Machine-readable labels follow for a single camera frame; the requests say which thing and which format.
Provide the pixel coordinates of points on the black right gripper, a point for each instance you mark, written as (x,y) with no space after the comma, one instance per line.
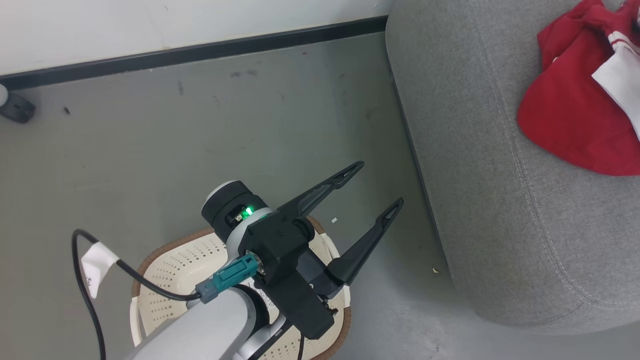
(280,245)

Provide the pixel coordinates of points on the red and white garment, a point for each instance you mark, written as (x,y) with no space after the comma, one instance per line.
(565,115)

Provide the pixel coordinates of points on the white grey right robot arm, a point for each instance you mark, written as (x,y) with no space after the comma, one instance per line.
(215,330)

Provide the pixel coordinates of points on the grey fabric sofa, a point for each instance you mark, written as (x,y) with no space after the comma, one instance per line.
(475,150)

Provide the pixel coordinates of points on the white laundry basket brown rim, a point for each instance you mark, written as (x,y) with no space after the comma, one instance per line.
(175,270)

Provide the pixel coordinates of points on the black baseboard strip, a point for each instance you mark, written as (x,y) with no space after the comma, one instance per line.
(200,50)

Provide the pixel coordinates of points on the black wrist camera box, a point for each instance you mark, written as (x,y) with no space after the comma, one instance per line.
(305,312)

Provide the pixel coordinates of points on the grey metal floor bracket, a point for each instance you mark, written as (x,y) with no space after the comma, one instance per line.
(3,95)

